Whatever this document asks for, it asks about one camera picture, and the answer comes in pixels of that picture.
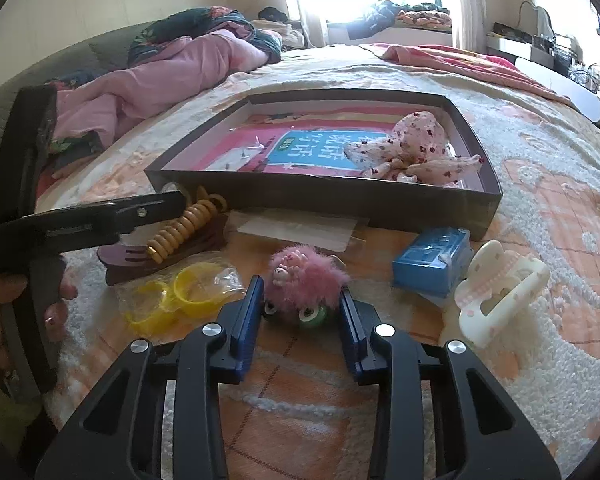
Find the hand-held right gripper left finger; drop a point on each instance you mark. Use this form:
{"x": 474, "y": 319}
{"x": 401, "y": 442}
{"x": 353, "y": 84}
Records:
{"x": 248, "y": 330}

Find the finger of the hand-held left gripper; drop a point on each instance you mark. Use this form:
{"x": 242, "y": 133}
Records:
{"x": 90, "y": 241}
{"x": 145, "y": 207}

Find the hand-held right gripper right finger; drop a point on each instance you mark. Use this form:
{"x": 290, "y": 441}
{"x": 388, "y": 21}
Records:
{"x": 351, "y": 335}

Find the brown hair claw clip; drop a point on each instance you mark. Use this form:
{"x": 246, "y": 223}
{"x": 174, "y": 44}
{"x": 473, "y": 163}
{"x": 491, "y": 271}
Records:
{"x": 125, "y": 266}

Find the pink fluffy hair clip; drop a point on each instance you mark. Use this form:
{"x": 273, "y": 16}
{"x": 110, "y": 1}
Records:
{"x": 300, "y": 280}

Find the dark brown cardboard box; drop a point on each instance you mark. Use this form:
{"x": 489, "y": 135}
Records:
{"x": 330, "y": 207}

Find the white hair claw clip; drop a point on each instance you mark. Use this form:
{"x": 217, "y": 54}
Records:
{"x": 480, "y": 312}

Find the clear crinkled plastic bag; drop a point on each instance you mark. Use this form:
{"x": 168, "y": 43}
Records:
{"x": 227, "y": 280}

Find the yellow bangle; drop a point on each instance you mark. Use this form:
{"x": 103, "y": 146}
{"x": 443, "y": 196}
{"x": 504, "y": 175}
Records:
{"x": 195, "y": 300}
{"x": 147, "y": 317}

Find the small blue box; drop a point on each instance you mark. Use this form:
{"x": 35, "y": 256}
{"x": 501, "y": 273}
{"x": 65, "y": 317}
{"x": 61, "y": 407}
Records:
{"x": 425, "y": 266}

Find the grey green headboard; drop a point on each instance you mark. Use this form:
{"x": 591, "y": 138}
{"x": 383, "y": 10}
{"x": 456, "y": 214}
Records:
{"x": 55, "y": 60}

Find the pink quilt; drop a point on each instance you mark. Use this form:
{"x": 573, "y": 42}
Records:
{"x": 180, "y": 72}

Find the pink blue printed sheet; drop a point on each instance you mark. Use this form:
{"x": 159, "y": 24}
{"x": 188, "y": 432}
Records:
{"x": 280, "y": 155}

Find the dark floral quilt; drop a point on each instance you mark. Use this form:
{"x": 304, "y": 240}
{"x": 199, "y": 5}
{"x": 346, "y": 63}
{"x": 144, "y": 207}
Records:
{"x": 180, "y": 25}

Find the floral fabric scrunchie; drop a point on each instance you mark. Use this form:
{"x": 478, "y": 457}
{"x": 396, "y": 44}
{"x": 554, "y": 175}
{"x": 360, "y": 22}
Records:
{"x": 415, "y": 145}

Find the cream orange bed blanket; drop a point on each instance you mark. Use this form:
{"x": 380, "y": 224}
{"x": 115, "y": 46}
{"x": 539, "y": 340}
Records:
{"x": 530, "y": 220}

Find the beige bedding bundle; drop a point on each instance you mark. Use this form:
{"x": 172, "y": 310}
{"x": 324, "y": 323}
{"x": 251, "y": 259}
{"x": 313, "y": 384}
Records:
{"x": 280, "y": 32}

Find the black cloth bundle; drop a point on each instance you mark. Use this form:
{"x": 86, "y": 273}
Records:
{"x": 272, "y": 13}

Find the sheer white curtain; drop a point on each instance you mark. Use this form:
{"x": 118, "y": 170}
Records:
{"x": 305, "y": 0}
{"x": 470, "y": 5}

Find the pink patterned blanket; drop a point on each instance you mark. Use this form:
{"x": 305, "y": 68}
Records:
{"x": 455, "y": 67}

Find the white window bench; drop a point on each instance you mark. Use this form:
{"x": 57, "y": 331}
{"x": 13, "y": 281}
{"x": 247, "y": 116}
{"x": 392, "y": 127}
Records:
{"x": 380, "y": 35}

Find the dark jacket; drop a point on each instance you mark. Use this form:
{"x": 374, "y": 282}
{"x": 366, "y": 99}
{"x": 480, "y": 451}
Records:
{"x": 385, "y": 15}

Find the orange floral cloth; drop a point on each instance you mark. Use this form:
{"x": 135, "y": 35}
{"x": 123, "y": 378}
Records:
{"x": 425, "y": 19}

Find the white dresser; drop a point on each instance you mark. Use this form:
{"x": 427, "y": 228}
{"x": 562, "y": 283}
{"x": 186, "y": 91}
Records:
{"x": 510, "y": 47}

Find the white footboard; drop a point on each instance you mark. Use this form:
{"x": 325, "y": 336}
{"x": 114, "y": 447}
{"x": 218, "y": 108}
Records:
{"x": 570, "y": 87}

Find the arched mirror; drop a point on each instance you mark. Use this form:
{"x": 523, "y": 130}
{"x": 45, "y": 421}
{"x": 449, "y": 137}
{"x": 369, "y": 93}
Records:
{"x": 542, "y": 17}

